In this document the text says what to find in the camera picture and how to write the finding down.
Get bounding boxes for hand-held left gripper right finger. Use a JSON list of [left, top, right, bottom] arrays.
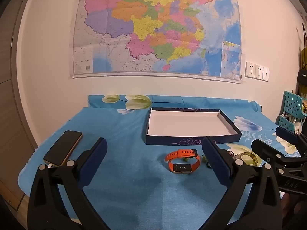
[[202, 136, 283, 230]]

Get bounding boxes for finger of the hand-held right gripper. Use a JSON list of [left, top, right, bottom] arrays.
[[275, 126, 307, 158], [251, 139, 286, 170]]

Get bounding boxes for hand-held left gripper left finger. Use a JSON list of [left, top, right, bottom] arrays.
[[27, 137, 108, 230]]

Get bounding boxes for green mottled bangle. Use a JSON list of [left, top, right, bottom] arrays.
[[234, 151, 261, 167]]

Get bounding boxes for orange smartwatch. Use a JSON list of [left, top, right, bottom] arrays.
[[165, 149, 201, 174]]

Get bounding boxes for dark blue shallow box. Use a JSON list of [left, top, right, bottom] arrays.
[[145, 107, 242, 146]]

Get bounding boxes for blue plastic storage rack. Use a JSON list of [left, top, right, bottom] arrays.
[[278, 91, 307, 134]]

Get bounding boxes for black smartphone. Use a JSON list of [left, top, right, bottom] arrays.
[[43, 130, 83, 167]]

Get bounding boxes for blue floral cloth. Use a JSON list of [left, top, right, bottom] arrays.
[[18, 94, 307, 230]]

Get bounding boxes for black bag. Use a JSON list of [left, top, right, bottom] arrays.
[[297, 69, 307, 94]]

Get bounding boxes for white wall socket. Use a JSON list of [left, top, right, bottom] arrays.
[[255, 64, 264, 80], [245, 61, 255, 78]]

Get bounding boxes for colourful wall map poster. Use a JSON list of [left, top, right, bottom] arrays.
[[72, 0, 243, 84]]

